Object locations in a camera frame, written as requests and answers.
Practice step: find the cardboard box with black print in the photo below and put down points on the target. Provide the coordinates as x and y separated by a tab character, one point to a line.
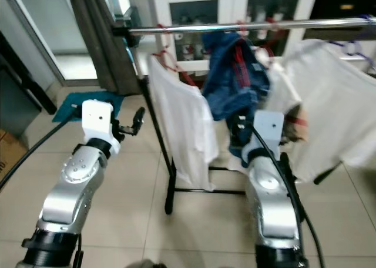
7	156

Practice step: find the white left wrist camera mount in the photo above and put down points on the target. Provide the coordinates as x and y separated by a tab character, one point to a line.
97	118

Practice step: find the large white T-shirt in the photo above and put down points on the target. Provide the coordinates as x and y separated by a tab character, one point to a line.
335	103

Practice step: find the glass sliding door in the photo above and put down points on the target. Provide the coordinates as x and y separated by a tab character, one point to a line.
53	27

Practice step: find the silver and black clothes rack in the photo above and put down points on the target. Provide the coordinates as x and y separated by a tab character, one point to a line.
211	27

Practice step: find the black side table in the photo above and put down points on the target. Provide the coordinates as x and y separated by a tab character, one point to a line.
23	86

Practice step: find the grey curtain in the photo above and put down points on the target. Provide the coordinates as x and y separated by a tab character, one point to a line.
100	39

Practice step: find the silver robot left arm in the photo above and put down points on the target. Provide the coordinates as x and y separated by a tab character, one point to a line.
64	191

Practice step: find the blue denim shorts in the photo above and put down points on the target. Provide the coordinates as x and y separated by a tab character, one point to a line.
229	97

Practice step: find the plain white T-shirt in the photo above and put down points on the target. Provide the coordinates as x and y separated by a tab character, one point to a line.
182	121

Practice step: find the purple clothes hanger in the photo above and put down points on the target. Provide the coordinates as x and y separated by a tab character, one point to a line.
361	50

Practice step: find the white T-shirt with brown print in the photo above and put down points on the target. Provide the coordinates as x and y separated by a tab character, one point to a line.
279	86

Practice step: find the teal floor mat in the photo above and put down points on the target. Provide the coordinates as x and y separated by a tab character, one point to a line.
85	106

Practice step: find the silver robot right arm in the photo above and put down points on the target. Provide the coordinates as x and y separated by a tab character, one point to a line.
270	209

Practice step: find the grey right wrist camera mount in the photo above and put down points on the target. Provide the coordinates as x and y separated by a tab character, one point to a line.
267	127

